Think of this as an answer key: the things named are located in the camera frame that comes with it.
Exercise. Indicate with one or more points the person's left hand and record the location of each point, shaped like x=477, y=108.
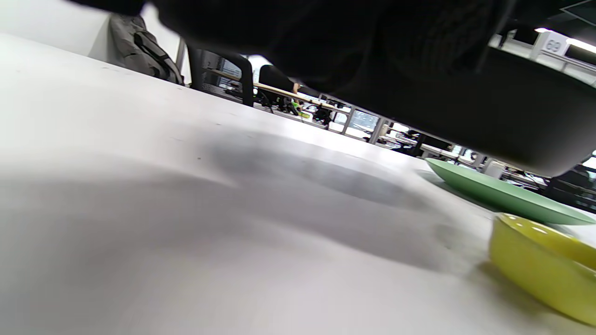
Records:
x=326, y=32

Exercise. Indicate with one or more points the black cast iron frying pan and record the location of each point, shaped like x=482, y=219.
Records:
x=512, y=121

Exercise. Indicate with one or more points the plain black office chair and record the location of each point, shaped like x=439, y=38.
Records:
x=274, y=79

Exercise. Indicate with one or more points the black mesh office chair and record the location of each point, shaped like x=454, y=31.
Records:
x=244, y=79

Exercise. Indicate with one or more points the grey backpack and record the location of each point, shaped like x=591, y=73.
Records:
x=139, y=51

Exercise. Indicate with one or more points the light green plate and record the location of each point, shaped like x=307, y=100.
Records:
x=512, y=197

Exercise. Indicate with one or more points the yellow measuring cup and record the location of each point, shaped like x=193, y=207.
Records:
x=540, y=265

